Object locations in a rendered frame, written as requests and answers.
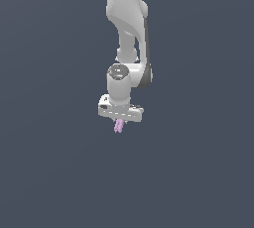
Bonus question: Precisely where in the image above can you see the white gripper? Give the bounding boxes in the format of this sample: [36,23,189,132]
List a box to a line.
[97,93,145,123]

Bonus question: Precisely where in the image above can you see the small pink object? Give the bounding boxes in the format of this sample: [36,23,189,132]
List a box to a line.
[113,118,126,134]

